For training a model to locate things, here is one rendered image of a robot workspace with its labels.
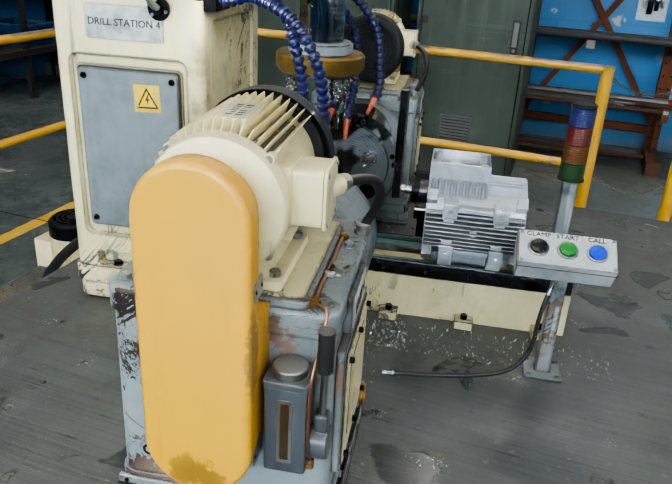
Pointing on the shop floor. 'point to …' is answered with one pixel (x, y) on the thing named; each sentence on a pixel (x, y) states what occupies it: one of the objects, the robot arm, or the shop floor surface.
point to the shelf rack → (27, 31)
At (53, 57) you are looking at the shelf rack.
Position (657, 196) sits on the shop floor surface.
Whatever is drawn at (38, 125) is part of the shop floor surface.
